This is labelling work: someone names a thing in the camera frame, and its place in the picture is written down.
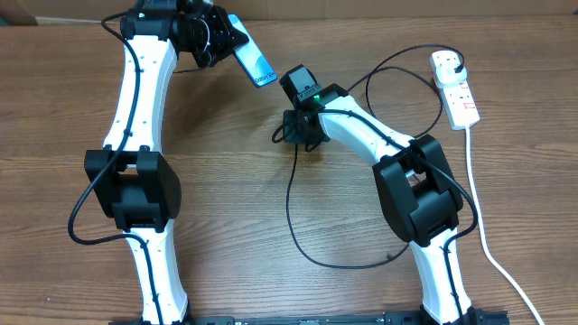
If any blue Galaxy smartphone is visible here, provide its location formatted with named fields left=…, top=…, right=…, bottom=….
left=228, top=14, right=277, bottom=88

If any black USB charging cable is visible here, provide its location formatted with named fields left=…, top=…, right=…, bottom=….
left=270, top=43, right=466, bottom=271

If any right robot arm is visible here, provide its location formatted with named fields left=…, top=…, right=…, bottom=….
left=280, top=65, right=475, bottom=324

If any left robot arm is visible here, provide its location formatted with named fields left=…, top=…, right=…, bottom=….
left=79, top=1, right=249, bottom=324

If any white charger plug adapter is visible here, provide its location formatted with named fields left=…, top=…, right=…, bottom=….
left=433, top=65, right=468, bottom=88

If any white power strip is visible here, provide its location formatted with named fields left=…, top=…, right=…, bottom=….
left=430, top=50, right=480, bottom=130

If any white power strip cord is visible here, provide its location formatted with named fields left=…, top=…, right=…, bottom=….
left=463, top=125, right=546, bottom=325

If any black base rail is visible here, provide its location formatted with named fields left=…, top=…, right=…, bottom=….
left=108, top=310, right=510, bottom=325

